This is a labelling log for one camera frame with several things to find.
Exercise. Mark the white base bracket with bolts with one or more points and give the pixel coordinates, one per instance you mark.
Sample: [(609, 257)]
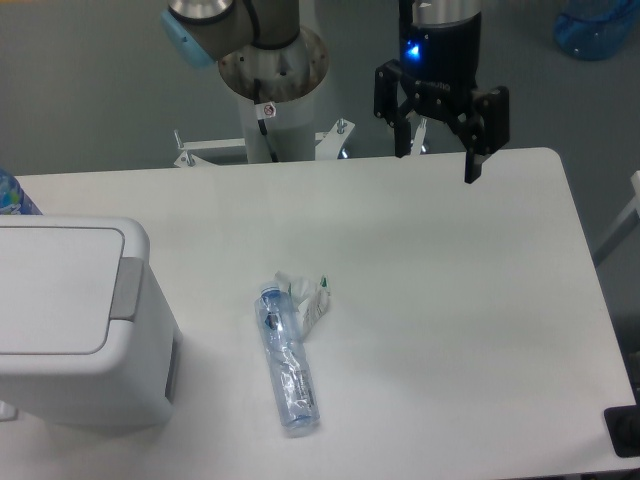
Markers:
[(325, 142)]

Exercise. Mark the black clamp at table edge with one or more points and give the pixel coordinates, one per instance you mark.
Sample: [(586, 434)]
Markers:
[(623, 426)]

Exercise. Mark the white frame at right edge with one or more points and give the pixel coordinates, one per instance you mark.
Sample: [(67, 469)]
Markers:
[(620, 228)]

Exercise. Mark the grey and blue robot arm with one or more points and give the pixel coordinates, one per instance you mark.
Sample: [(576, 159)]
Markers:
[(204, 32)]

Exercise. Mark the blue water jug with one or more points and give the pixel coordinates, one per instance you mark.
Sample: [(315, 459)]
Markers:
[(594, 30)]

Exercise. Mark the blue labelled bottle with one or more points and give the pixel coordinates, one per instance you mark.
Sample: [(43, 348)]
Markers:
[(14, 200)]

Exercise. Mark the crushed clear plastic bottle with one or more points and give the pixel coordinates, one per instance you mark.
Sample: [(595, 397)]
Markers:
[(286, 359)]

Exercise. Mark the crumpled white wrapper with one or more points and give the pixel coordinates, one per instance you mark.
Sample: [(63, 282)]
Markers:
[(310, 299)]

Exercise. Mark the white push-lid trash can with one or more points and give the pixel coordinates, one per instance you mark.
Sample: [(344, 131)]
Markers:
[(87, 335)]

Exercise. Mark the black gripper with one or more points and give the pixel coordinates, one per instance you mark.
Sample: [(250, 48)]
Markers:
[(435, 77)]

